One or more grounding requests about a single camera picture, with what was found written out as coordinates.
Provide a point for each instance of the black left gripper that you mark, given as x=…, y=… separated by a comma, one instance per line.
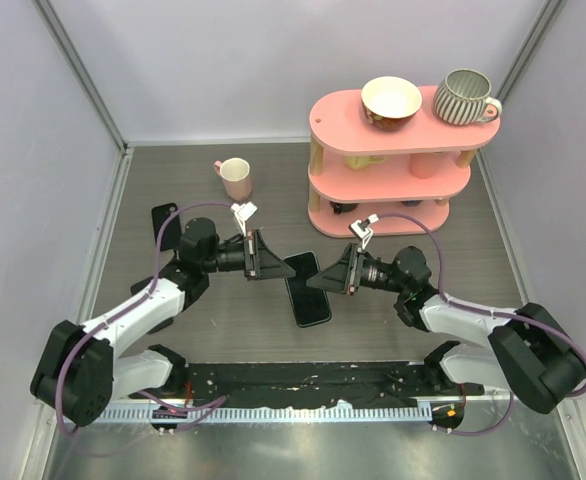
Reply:
x=263, y=263

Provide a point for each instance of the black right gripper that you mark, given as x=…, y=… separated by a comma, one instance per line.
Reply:
x=345, y=275

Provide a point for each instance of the dark smartphone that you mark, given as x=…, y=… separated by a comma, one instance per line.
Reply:
x=309, y=295

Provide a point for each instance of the black phone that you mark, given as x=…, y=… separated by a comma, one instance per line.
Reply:
x=137, y=288

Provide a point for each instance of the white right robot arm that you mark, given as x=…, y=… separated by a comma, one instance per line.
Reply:
x=524, y=350

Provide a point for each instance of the dark green mug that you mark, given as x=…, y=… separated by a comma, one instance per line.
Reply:
x=343, y=208

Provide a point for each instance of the pink faceted mug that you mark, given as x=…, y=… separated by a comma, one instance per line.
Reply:
x=235, y=175

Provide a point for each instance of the pink three-tier wooden shelf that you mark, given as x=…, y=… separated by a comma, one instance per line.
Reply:
x=339, y=129

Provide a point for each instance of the yellow mug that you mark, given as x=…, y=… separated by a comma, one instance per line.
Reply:
x=357, y=163

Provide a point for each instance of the pink cup on shelf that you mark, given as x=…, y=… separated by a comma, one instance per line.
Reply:
x=425, y=165

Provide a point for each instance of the white floral bowl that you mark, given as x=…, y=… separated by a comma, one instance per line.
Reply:
x=390, y=102

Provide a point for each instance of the grey striped mug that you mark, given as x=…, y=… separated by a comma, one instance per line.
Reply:
x=464, y=98

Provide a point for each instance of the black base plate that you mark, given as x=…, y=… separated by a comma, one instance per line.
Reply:
x=302, y=385

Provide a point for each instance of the white slotted cable duct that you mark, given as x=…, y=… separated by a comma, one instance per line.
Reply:
x=145, y=411

